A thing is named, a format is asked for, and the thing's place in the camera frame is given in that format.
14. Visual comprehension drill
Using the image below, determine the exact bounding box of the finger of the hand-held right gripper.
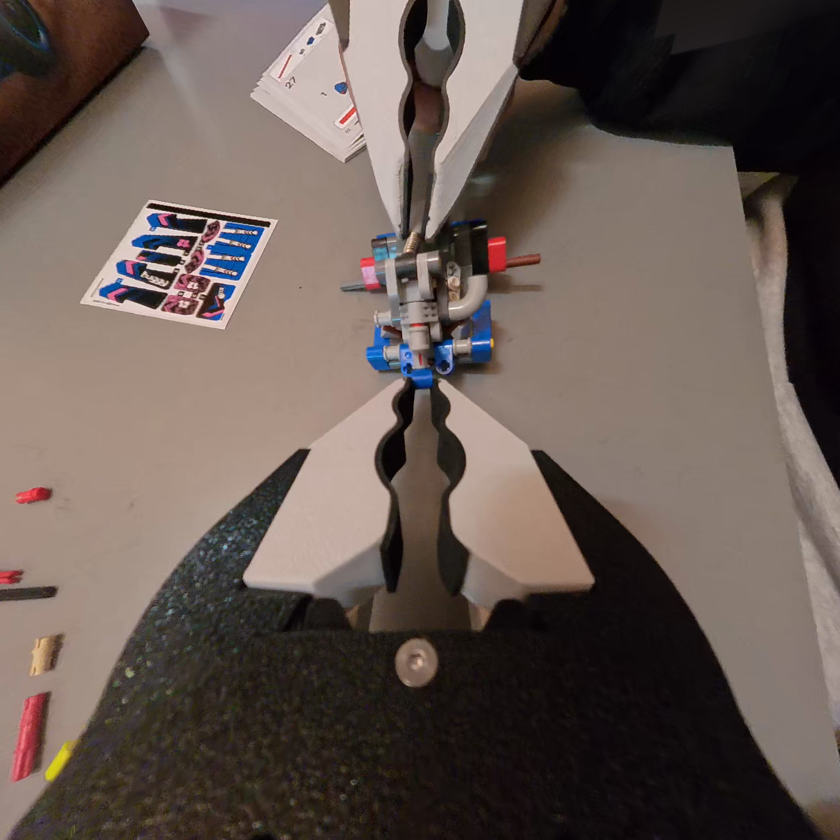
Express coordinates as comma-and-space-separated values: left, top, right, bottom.
341, 0, 422, 237
423, 0, 527, 240

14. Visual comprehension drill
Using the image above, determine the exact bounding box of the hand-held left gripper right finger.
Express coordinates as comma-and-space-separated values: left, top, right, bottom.
427, 381, 596, 598

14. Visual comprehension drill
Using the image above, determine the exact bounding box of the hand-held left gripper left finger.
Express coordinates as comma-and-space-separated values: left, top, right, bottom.
243, 379, 417, 596

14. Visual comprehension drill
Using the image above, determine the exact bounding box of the grey and blue lego chassis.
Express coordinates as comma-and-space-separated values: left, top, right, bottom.
340, 220, 543, 379

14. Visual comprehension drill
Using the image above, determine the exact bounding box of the open lego instruction booklet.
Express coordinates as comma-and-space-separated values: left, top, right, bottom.
251, 5, 368, 164

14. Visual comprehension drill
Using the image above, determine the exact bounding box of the lego sticker sheet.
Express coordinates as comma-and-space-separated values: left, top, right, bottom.
80, 199, 279, 331

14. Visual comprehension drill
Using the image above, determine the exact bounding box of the tan lego pin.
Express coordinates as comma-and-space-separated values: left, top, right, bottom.
28, 634, 65, 677

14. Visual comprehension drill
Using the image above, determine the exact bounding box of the person's right hand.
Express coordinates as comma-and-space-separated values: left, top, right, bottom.
413, 85, 448, 156

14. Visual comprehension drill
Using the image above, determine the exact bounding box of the black cardboard box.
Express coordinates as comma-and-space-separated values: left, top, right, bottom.
0, 0, 151, 186

